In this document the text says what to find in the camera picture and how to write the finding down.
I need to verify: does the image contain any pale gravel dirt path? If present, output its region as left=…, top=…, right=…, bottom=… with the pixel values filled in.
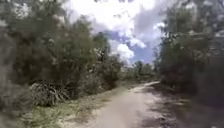
left=61, top=80, right=181, bottom=128

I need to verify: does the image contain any row of green bushes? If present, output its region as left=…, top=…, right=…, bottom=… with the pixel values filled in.
left=154, top=0, right=224, bottom=109
left=0, top=0, right=156, bottom=116

